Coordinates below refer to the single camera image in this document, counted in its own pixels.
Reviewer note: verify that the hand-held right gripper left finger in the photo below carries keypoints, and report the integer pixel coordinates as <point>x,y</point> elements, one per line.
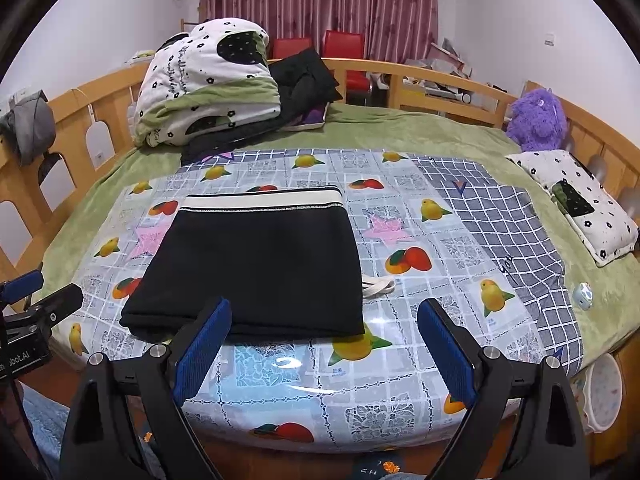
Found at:
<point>202,355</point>

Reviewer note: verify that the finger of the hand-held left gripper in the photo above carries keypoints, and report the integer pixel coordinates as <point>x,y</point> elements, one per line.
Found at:
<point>22,285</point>
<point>57,305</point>

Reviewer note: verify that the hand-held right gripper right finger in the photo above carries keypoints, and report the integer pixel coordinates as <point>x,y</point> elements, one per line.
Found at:
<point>447,350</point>

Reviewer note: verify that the black pants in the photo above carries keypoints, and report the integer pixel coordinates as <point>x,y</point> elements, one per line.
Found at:
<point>260,260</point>

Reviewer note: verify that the fruit print plastic tablecloth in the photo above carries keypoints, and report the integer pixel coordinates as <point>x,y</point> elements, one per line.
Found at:
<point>425,280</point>

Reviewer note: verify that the person's blue clothing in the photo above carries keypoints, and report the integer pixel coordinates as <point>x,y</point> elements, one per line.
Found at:
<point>45,420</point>

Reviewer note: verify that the grey checked cloth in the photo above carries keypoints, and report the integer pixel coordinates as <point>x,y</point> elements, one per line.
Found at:
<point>500,220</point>

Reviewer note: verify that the grey hanging garment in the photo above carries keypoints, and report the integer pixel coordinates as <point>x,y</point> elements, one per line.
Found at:
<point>30,125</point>

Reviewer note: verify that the white plastic basin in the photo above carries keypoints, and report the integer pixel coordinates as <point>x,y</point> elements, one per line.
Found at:
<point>605,390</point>

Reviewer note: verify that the white floral pillow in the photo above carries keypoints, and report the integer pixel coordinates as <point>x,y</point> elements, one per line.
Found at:
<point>600,220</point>

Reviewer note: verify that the green blanket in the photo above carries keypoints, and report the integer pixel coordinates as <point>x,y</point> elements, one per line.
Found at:
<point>400,130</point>

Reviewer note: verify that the purple plush toy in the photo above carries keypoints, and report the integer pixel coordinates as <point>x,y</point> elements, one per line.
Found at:
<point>537,120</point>

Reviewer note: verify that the purple white cloth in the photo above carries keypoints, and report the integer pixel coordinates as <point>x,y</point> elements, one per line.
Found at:
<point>312,117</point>

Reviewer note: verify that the folded white green floral quilt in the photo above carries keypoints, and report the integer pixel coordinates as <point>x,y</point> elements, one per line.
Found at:
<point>190,75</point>

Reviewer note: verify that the pile of papers and boxes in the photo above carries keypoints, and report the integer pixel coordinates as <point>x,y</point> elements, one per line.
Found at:
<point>450,70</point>

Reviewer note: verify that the pile of black clothes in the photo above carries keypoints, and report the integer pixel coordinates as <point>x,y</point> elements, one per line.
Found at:
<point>305,77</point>

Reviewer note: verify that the red chair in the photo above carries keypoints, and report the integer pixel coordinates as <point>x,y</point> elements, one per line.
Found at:
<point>292,47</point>
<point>345,47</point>

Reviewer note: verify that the red striped curtain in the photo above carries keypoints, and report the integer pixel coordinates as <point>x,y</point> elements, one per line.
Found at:
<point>320,5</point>

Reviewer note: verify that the wooden bed frame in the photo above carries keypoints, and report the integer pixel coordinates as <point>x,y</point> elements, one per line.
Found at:
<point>75,110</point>

